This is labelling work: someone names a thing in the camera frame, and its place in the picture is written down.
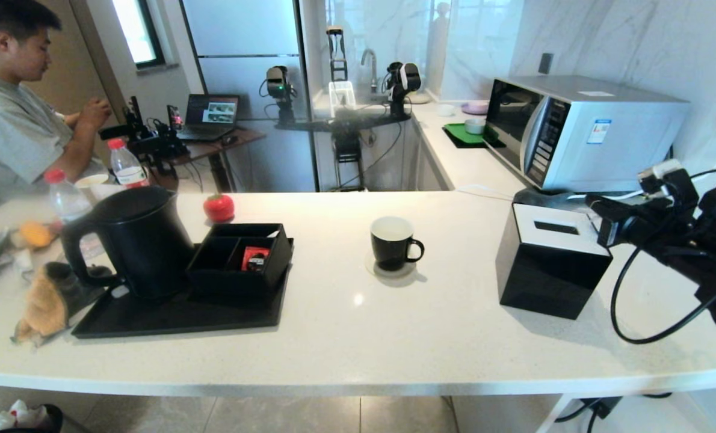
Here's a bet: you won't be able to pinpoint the silver microwave oven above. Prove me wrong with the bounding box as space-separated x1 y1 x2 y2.
484 75 691 193

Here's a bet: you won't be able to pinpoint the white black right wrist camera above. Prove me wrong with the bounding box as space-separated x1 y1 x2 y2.
637 159 700 205

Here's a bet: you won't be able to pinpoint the brown wooden desk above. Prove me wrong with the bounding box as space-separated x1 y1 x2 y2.
153 126 267 193

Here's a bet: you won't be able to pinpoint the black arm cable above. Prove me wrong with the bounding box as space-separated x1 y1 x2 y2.
610 165 716 345

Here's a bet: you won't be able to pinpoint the orange grey oven glove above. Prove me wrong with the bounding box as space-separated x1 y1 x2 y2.
12 262 117 348

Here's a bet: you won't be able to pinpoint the black equipment with cables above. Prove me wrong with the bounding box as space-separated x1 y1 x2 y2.
98 96 190 178

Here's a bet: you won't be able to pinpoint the black rig stand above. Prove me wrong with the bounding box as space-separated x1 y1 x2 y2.
274 26 412 193

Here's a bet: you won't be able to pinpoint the black device white band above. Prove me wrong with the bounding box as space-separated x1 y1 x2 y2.
383 62 422 117

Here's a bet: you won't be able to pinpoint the black serving tray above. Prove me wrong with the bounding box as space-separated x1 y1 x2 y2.
71 238 295 339

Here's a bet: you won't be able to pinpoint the black power supply brick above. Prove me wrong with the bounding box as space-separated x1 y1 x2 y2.
578 396 623 420

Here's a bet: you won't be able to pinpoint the black trash bin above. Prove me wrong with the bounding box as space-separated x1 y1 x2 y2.
0 400 64 433

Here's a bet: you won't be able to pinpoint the thin white cable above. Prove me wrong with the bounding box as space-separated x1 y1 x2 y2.
456 185 515 201

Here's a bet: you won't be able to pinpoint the black device green light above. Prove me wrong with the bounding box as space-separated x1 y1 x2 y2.
259 66 298 125

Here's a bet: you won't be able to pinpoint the thick black charger cable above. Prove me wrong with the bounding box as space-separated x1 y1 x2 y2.
554 391 674 433

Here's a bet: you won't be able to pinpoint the person grey shirt black shorts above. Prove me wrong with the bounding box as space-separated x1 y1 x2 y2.
0 0 76 202

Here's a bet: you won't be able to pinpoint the silver refrigerator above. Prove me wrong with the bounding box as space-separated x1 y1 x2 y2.
181 0 319 193

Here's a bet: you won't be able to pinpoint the chrome faucet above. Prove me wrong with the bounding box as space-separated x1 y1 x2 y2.
360 49 378 93

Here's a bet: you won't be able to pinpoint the person right forearm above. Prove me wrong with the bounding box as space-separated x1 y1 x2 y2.
57 123 99 179

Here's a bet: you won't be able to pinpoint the orange round snack pack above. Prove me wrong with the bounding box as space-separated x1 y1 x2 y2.
20 221 53 249

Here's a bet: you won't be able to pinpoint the black laptop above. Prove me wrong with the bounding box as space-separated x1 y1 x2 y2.
177 94 240 143

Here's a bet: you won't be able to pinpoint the person right hand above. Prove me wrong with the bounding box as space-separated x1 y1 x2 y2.
76 97 113 131

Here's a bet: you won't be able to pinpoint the black electric kettle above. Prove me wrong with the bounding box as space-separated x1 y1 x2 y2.
61 185 196 301

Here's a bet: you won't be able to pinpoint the black tissue box white lid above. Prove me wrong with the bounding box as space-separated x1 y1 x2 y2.
495 203 614 321

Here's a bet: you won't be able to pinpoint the black framed window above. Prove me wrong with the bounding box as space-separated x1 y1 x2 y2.
111 0 167 70

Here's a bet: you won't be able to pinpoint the black compartment box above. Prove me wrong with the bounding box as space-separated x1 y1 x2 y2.
185 223 294 296

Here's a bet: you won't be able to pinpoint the black mug white inside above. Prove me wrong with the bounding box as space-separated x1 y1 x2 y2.
370 215 425 272

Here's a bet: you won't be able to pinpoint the green tray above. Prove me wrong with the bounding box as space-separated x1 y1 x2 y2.
442 122 506 149

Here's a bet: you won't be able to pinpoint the round translucent coaster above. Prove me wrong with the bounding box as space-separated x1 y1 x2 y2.
365 250 417 280

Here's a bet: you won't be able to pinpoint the red tomato kitchen timer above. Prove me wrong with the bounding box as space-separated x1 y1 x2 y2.
203 192 236 223

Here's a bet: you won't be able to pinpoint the clear water bottle red cap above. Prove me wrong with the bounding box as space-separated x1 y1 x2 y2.
42 169 97 241
106 138 150 188

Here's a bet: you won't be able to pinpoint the red packet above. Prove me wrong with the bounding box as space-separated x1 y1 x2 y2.
242 247 270 272

